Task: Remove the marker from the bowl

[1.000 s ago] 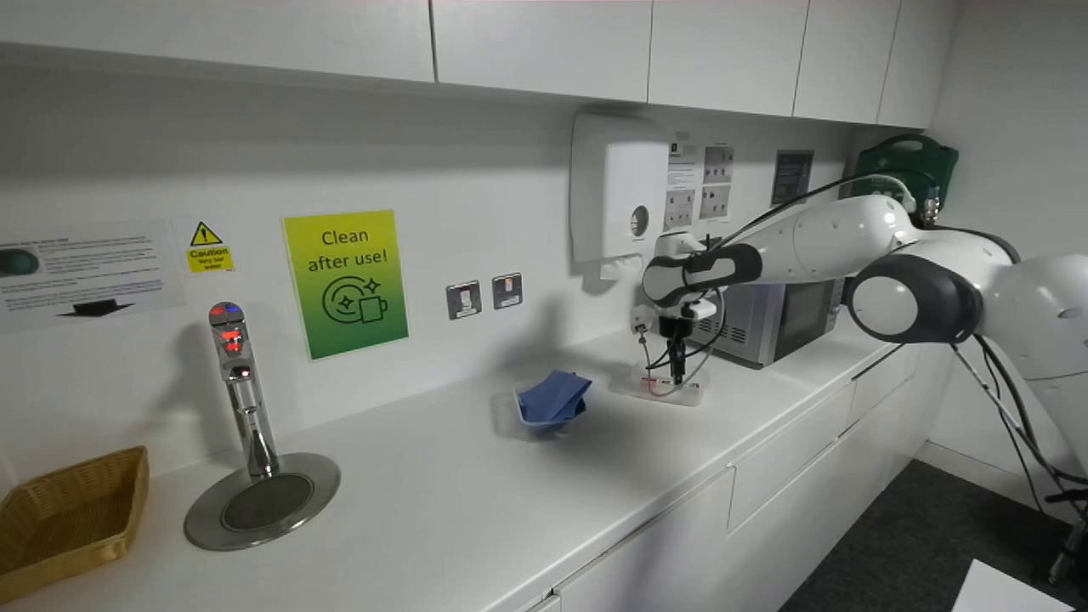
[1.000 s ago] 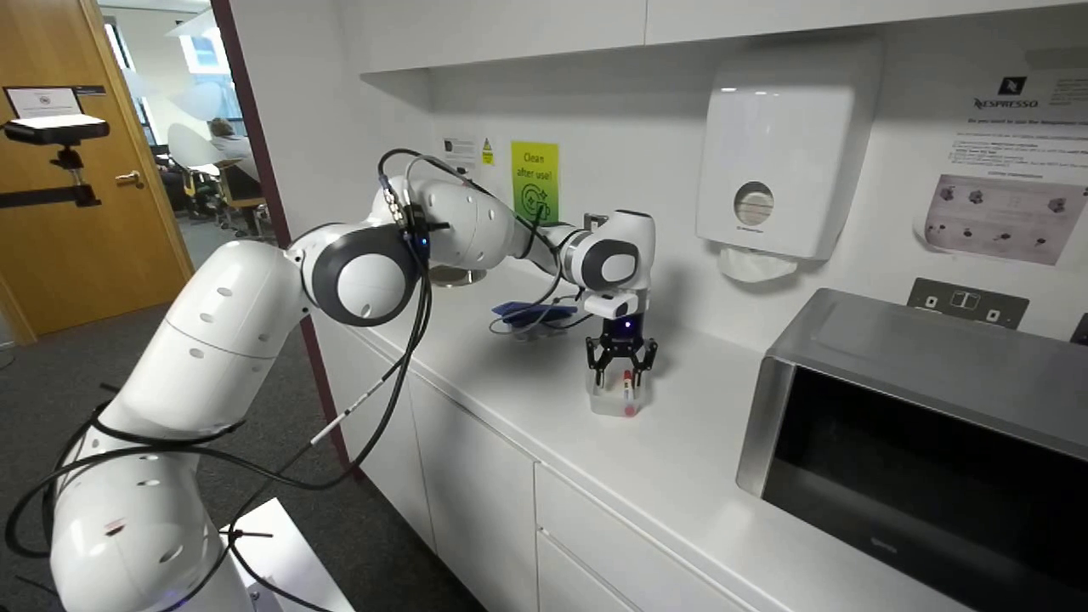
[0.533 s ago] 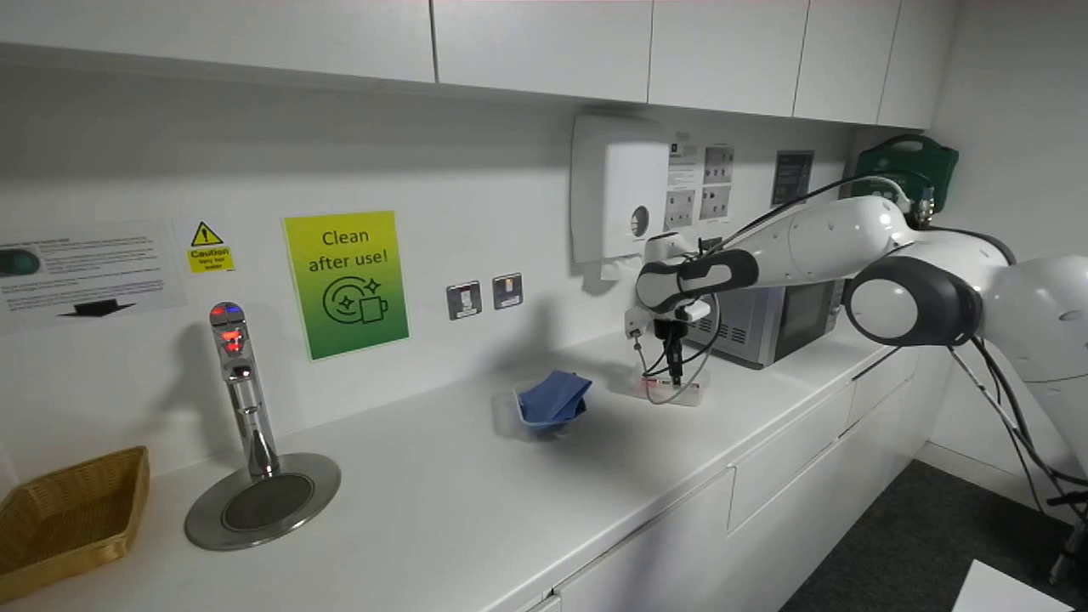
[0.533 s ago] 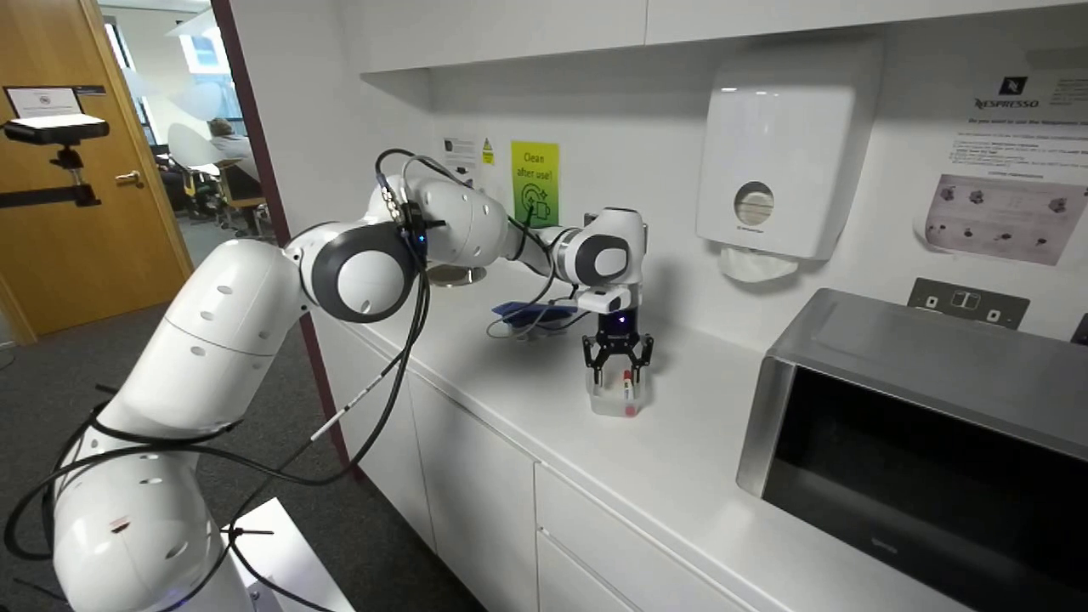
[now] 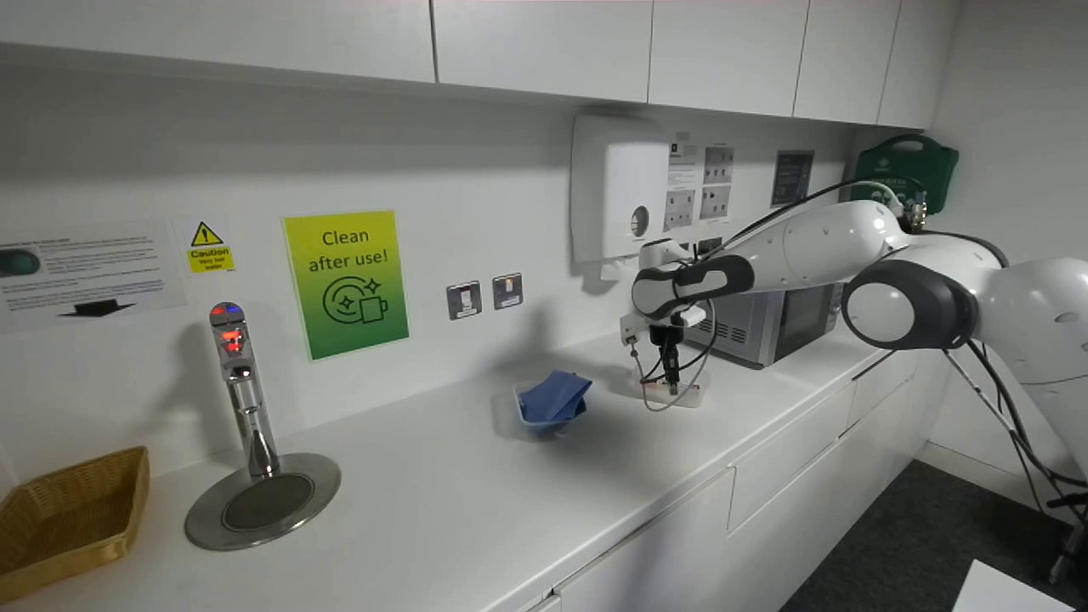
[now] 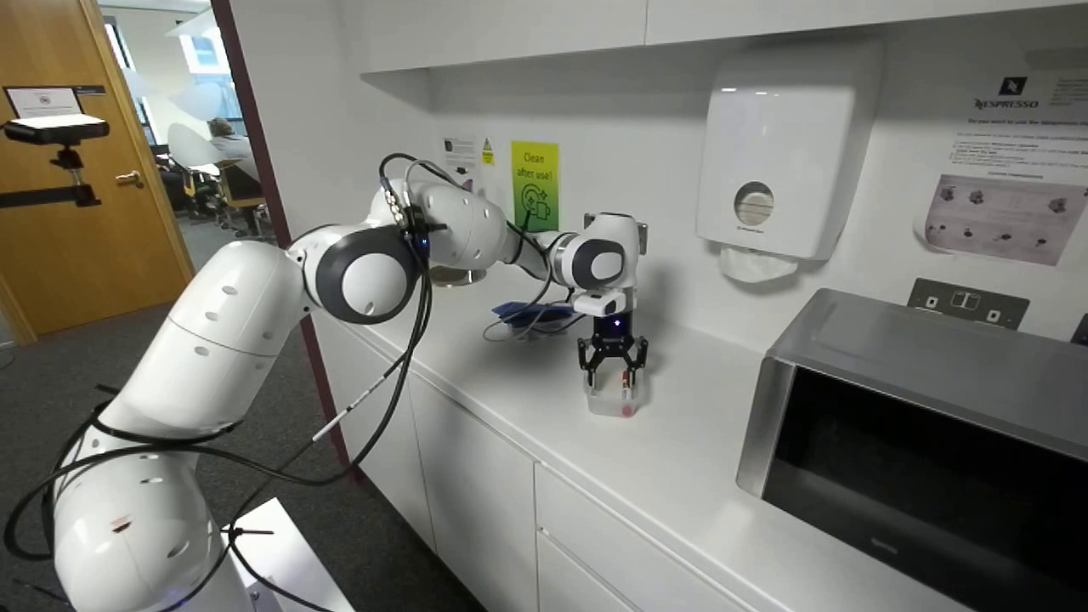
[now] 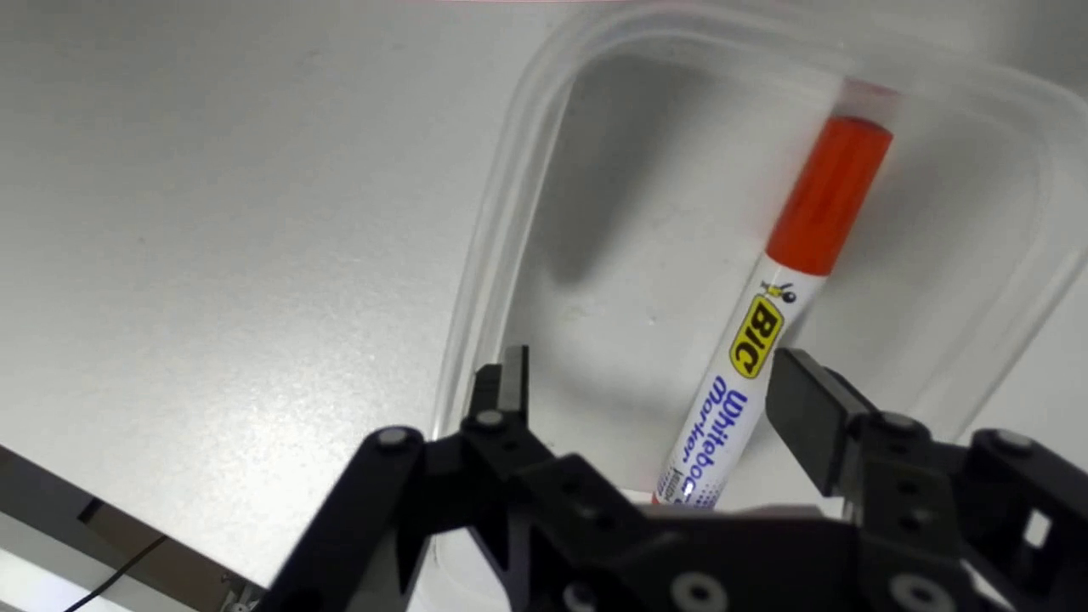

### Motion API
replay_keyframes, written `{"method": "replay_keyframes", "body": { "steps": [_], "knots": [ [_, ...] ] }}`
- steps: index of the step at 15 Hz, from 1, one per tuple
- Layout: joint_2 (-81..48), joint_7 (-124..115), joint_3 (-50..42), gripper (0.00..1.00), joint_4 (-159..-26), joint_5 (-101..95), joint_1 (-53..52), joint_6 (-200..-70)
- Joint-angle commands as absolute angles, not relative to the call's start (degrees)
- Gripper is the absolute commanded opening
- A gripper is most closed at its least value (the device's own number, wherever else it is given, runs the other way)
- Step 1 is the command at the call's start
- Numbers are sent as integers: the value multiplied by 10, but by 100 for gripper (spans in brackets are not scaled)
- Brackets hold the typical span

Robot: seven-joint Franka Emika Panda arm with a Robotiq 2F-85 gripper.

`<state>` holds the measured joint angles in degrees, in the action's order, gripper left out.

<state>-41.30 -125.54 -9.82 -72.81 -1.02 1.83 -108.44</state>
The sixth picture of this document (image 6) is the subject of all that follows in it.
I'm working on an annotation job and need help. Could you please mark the white upper cabinet door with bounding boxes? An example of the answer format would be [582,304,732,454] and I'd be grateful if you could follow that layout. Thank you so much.
[644,0,1088,49]
[358,0,651,78]

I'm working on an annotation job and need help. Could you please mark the wooden door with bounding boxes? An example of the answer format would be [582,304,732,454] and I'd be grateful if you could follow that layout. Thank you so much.
[0,0,196,344]

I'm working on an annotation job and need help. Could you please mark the white lower cabinet door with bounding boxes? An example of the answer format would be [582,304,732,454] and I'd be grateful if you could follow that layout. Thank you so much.
[407,378,543,612]
[314,311,434,549]

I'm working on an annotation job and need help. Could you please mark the silver microwave oven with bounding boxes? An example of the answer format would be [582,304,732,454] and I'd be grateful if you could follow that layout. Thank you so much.
[732,285,1088,612]

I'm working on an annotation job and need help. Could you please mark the black double wall socket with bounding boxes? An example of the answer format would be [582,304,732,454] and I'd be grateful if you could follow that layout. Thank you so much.
[903,275,1035,333]

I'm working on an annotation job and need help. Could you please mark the green clean after use poster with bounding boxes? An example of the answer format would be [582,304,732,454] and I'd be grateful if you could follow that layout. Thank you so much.
[506,141,564,235]

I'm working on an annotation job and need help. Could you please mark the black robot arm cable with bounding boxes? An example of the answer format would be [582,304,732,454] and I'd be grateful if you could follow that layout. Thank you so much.
[0,150,442,568]

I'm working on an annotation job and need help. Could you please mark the white cabinet door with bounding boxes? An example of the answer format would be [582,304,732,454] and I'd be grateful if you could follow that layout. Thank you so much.
[407,378,543,612]
[358,0,651,78]
[644,0,1088,49]
[314,311,434,549]

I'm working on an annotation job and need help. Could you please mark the white paper towel dispenser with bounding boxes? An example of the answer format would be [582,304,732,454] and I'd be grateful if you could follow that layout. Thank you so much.
[692,42,883,289]

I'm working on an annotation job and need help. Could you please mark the office chair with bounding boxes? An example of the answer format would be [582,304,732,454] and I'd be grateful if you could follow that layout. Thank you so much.
[156,117,271,235]

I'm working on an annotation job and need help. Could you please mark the white cabinet drawer front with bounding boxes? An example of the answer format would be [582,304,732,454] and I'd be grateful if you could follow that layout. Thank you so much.
[534,464,758,612]

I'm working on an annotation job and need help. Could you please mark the clear plastic tub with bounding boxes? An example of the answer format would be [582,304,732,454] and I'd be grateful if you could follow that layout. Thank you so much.
[481,296,588,346]

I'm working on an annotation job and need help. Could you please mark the blue cloth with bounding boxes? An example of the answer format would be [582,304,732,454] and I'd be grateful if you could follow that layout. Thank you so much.
[492,296,585,340]

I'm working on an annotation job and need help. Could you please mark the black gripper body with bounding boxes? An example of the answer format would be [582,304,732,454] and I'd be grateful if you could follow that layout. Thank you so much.
[573,311,651,368]

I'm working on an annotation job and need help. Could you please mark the black laptop mount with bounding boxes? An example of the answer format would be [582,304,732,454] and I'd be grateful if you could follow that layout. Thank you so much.
[0,141,102,215]

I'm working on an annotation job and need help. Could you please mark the dark red door frame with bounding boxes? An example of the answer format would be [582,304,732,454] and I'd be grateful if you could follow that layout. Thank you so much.
[209,0,366,491]

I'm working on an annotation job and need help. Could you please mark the white instruction poster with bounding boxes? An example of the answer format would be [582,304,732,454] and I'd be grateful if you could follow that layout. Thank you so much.
[911,62,1088,272]

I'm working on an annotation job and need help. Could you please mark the white flat board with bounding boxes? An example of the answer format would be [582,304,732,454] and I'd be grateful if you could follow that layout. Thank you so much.
[222,492,358,612]

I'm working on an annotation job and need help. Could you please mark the open laptop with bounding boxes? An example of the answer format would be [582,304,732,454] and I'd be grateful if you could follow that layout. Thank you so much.
[0,83,111,147]

